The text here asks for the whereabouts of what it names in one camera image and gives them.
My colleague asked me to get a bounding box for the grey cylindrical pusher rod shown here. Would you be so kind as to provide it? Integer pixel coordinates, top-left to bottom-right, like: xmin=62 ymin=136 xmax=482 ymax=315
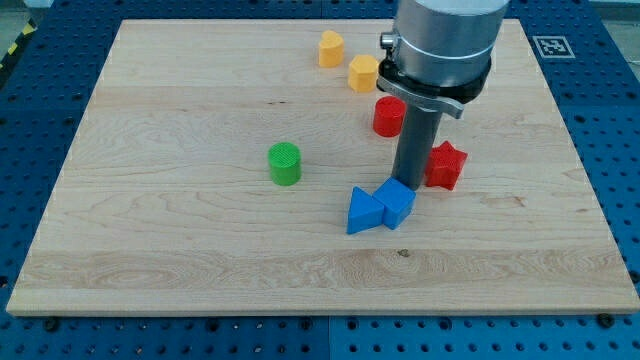
xmin=391 ymin=105 xmax=442 ymax=190

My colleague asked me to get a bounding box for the black and silver flange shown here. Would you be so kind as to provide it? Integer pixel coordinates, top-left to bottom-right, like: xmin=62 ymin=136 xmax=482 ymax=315
xmin=377 ymin=59 xmax=492 ymax=119

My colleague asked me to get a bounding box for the red star block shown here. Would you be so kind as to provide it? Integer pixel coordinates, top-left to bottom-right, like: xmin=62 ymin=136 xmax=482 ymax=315
xmin=425 ymin=141 xmax=468 ymax=191

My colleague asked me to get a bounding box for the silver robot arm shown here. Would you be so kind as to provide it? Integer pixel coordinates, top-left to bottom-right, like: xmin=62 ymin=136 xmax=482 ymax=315
xmin=377 ymin=0 xmax=510 ymax=190

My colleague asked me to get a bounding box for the red cylinder block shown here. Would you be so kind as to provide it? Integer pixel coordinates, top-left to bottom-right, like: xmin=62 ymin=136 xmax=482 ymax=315
xmin=372 ymin=96 xmax=406 ymax=138

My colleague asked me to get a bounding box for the blue cube block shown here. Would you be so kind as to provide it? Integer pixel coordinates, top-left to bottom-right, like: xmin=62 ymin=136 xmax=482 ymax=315
xmin=373 ymin=177 xmax=416 ymax=229

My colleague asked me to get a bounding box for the blue triangle block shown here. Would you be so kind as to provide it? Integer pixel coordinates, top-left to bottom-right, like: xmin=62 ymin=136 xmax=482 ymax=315
xmin=346 ymin=187 xmax=385 ymax=235

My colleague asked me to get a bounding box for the yellow hexagon block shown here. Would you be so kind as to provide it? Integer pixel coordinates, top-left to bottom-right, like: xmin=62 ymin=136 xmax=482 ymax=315
xmin=348 ymin=55 xmax=378 ymax=93

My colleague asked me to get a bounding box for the fiducial marker tag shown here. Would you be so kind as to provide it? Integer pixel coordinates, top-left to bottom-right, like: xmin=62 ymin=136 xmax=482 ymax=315
xmin=533 ymin=35 xmax=575 ymax=59

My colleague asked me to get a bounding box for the yellow heart block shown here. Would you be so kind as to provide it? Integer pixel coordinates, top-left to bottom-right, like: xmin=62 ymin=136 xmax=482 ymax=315
xmin=318 ymin=30 xmax=344 ymax=68

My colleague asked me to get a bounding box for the green cylinder block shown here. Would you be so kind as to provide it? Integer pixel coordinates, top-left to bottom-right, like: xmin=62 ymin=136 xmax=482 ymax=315
xmin=268 ymin=142 xmax=302 ymax=186

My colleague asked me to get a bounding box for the wooden board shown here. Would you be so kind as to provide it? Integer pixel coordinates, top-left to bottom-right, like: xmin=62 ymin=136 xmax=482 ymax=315
xmin=7 ymin=20 xmax=639 ymax=317

